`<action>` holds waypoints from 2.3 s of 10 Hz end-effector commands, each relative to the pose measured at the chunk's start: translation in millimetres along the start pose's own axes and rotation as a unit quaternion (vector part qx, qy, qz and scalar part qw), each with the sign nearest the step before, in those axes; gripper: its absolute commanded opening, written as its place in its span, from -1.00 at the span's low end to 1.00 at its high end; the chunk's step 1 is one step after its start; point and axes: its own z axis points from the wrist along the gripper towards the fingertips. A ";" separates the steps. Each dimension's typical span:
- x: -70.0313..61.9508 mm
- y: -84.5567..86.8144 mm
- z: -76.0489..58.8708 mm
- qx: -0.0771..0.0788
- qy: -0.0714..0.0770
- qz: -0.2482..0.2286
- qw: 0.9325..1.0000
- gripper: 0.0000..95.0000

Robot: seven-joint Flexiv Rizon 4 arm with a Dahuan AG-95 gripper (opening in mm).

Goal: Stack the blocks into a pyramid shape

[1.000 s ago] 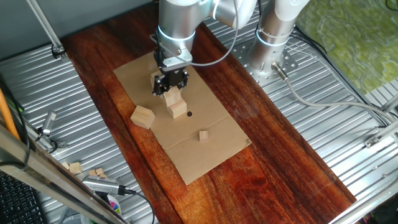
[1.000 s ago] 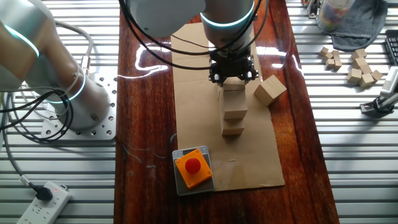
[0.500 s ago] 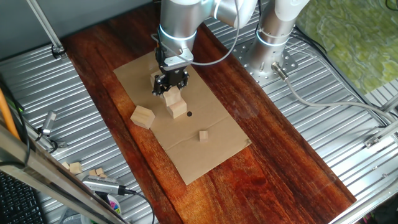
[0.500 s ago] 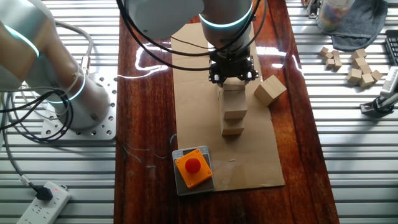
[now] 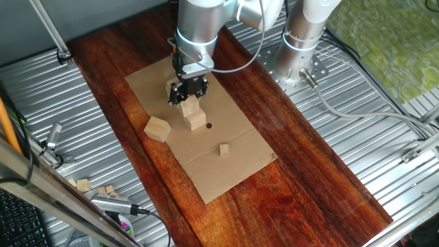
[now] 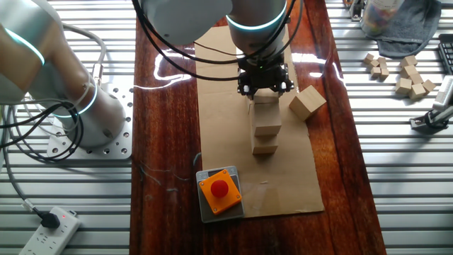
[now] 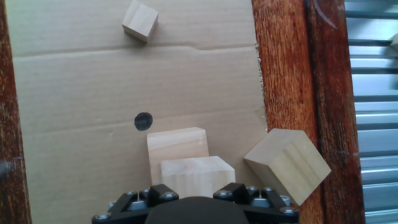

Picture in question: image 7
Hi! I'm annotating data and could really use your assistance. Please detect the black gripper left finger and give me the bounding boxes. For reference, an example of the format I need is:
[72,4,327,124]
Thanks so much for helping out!
[92,183,180,224]

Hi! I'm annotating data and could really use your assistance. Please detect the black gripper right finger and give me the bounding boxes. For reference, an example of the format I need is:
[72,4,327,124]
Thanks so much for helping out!
[213,182,300,224]

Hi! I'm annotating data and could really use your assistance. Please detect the large wooden cube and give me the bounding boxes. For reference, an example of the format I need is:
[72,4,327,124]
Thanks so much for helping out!
[146,126,210,187]
[243,128,332,207]
[160,156,236,199]

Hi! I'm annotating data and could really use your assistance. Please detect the brown cardboard sheet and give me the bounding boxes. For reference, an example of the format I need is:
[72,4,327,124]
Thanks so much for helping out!
[5,0,282,224]

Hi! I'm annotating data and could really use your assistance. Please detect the reddish brown wooden board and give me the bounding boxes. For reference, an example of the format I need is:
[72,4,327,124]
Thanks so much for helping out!
[0,0,367,224]

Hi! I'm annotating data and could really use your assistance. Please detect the small wooden cube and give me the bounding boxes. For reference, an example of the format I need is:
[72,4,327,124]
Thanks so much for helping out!
[121,0,159,44]

